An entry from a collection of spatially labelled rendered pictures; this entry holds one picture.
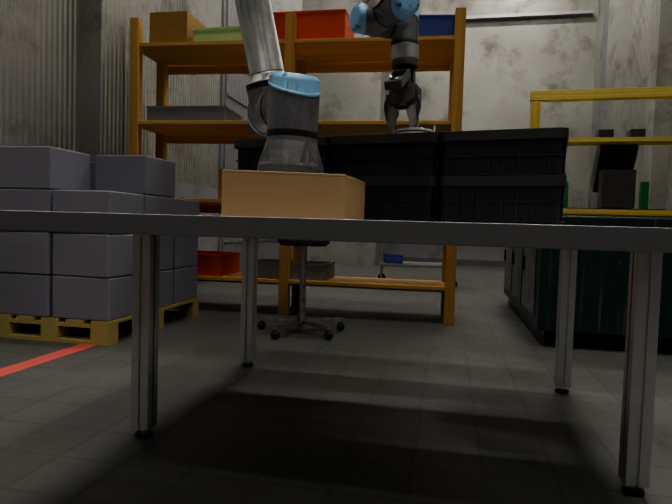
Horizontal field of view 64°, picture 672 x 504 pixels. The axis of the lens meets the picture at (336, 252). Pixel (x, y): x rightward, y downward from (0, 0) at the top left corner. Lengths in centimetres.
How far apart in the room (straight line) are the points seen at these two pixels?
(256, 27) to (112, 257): 207
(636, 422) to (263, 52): 133
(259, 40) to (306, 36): 302
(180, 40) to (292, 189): 368
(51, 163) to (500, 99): 927
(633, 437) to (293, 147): 115
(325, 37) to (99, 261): 233
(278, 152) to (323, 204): 18
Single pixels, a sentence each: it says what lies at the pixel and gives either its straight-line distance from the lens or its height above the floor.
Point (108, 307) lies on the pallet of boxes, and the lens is 322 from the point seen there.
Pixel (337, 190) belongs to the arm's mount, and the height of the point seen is 76.
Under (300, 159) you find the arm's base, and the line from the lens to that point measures 119.
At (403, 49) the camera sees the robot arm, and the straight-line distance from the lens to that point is 155.
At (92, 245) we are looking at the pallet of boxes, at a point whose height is 55.
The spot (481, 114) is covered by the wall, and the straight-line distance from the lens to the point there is 1133.
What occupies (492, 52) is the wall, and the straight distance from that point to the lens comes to 1164.
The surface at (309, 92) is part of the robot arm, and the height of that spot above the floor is 98.
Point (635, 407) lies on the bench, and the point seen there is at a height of 24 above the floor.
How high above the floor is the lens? 69
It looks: 3 degrees down
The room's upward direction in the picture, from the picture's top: 2 degrees clockwise
